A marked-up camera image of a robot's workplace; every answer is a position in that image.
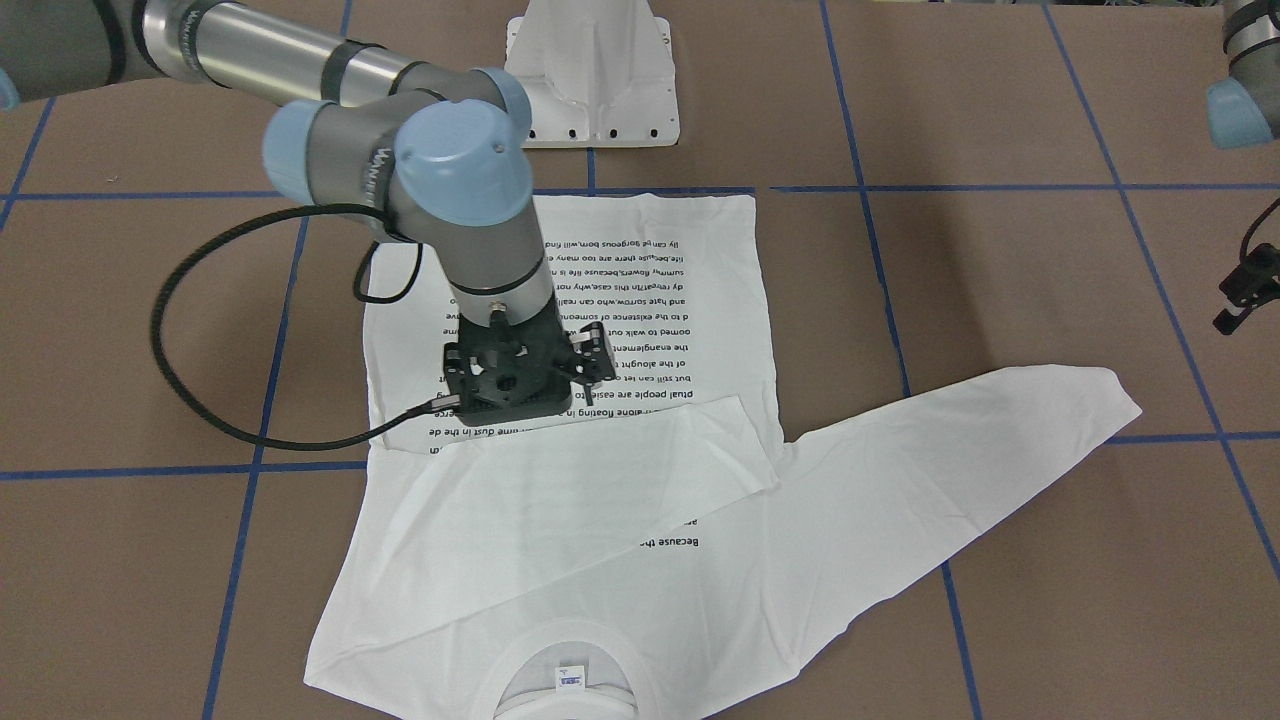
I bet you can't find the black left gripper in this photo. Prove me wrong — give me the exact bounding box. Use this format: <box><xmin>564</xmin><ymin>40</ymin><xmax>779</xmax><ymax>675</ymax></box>
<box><xmin>1213</xmin><ymin>245</ymin><xmax>1279</xmax><ymax>336</ymax></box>

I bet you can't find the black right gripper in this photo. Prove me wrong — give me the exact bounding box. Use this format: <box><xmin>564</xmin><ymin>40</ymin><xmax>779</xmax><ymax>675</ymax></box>
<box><xmin>442</xmin><ymin>306</ymin><xmax>617</xmax><ymax>419</ymax></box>

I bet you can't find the white long-sleeve printed shirt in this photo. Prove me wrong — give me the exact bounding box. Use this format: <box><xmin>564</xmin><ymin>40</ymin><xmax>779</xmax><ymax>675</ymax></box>
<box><xmin>303</xmin><ymin>195</ymin><xmax>1140</xmax><ymax>719</ymax></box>

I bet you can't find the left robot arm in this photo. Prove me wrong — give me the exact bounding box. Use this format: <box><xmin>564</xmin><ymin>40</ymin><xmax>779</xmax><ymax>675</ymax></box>
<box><xmin>1206</xmin><ymin>1</ymin><xmax>1279</xmax><ymax>336</ymax></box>

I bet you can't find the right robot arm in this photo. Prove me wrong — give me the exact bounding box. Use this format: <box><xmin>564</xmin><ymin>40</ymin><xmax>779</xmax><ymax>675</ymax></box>
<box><xmin>1</xmin><ymin>1</ymin><xmax>616</xmax><ymax>427</ymax></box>

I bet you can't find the black braided cable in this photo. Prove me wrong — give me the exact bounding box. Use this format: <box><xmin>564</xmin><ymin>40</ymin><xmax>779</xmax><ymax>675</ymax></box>
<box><xmin>1240</xmin><ymin>196</ymin><xmax>1280</xmax><ymax>263</ymax></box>
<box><xmin>150</xmin><ymin>204</ymin><xmax>461</xmax><ymax>454</ymax></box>

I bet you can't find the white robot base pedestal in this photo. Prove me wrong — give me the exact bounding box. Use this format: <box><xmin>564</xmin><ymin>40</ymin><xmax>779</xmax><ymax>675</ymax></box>
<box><xmin>504</xmin><ymin>1</ymin><xmax>681</xmax><ymax>149</ymax></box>

